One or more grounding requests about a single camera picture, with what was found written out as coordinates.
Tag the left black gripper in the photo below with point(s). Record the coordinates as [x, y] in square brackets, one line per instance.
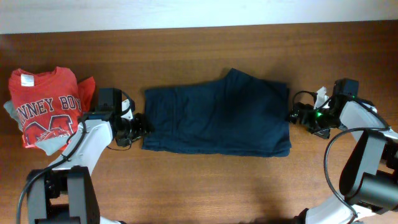
[143, 126]

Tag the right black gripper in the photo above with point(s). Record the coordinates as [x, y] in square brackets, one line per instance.
[308, 109]

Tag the navy blue shorts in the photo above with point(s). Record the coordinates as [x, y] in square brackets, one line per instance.
[237, 115]

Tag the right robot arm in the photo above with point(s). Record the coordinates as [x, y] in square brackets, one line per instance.
[368, 181]

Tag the grey folded t-shirt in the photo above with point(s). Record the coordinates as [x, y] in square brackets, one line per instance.
[49, 143]

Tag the red printed t-shirt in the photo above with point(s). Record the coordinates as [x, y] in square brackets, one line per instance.
[49, 101]

